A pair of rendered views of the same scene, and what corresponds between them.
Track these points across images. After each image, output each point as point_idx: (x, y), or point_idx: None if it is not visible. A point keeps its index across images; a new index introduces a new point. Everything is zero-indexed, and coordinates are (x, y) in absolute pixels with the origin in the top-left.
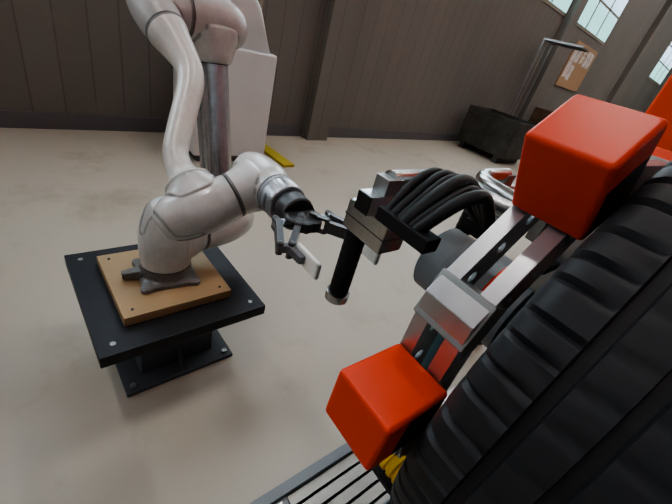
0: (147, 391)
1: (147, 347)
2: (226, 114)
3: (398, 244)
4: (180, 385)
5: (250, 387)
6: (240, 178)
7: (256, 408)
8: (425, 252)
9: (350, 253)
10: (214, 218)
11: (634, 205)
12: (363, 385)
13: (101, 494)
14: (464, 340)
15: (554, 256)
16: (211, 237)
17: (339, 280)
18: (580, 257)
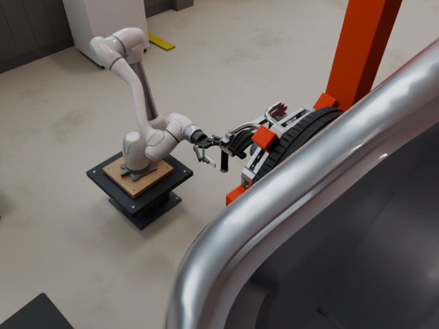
0: (147, 226)
1: (147, 205)
2: (147, 82)
3: None
4: (162, 220)
5: (196, 213)
6: (174, 130)
7: (202, 222)
8: (242, 158)
9: (224, 156)
10: (169, 149)
11: (272, 151)
12: (231, 197)
13: (149, 267)
14: (251, 182)
15: None
16: None
17: (223, 164)
18: (264, 163)
